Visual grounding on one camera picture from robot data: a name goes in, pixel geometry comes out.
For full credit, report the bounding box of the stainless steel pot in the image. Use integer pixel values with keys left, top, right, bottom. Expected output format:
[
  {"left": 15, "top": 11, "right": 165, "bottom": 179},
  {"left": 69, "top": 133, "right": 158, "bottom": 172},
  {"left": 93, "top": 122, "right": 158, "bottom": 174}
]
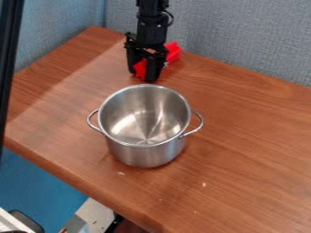
[{"left": 89, "top": 84, "right": 200, "bottom": 168}]

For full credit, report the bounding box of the red rectangular block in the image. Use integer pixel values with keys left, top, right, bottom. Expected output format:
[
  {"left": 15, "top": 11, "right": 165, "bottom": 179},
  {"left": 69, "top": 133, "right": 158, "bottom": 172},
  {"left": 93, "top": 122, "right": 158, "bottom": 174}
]
[{"left": 134, "top": 41, "right": 184, "bottom": 80}]

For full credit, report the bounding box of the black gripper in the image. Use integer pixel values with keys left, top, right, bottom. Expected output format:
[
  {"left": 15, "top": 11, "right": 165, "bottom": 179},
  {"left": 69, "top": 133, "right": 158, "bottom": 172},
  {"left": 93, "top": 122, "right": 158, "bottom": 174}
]
[{"left": 126, "top": 0, "right": 174, "bottom": 82}]

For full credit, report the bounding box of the white table leg bracket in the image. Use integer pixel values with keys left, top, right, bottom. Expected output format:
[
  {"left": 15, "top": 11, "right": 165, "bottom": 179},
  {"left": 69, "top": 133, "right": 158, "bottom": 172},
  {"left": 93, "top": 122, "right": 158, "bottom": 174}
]
[{"left": 61, "top": 198, "right": 117, "bottom": 233}]

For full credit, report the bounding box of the black chair part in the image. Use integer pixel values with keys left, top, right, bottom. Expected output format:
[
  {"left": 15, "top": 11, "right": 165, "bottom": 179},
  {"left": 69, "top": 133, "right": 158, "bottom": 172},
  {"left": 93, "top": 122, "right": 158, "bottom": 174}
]
[{"left": 0, "top": 208, "right": 46, "bottom": 233}]

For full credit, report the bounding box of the black vertical pole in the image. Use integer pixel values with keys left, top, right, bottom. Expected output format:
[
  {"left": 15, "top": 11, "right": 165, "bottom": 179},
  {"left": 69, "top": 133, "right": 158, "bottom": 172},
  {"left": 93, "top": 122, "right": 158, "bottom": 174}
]
[{"left": 0, "top": 0, "right": 25, "bottom": 162}]

